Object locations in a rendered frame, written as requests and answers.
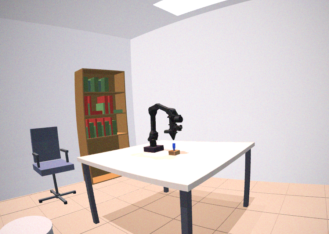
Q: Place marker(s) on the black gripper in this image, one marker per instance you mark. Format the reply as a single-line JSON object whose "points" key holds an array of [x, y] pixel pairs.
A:
{"points": [[171, 132]]}

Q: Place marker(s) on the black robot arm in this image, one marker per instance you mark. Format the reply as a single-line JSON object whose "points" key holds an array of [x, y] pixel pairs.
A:
{"points": [[173, 118]]}

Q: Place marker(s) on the orange square block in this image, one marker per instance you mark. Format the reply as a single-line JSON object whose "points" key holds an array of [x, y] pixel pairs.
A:
{"points": [[174, 153]]}

